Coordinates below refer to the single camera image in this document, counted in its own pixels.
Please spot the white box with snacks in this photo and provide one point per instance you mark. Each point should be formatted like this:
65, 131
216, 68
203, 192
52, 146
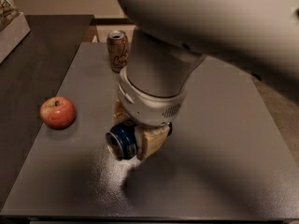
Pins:
13, 27

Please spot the dark wooden side table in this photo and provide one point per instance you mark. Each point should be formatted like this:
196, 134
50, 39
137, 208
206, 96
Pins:
30, 74

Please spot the brown lacroix can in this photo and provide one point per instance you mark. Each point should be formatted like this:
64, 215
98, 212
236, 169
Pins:
118, 49

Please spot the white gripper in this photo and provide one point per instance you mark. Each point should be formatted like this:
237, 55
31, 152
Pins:
149, 108

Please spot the blue pepsi can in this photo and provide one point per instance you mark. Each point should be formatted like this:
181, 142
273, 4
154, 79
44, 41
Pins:
121, 140

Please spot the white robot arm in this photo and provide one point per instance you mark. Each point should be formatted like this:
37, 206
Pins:
172, 37

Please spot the red apple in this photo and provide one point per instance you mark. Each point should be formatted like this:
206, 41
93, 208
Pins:
58, 112

